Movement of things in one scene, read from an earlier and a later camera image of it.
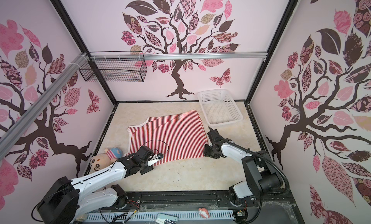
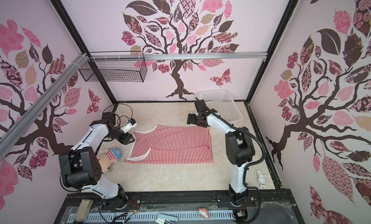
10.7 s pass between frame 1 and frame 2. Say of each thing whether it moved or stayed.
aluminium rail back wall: stayed
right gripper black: moved
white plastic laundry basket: stayed
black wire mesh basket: stayed
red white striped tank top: moved
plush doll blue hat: stayed
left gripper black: moved
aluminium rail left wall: stayed
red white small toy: stayed
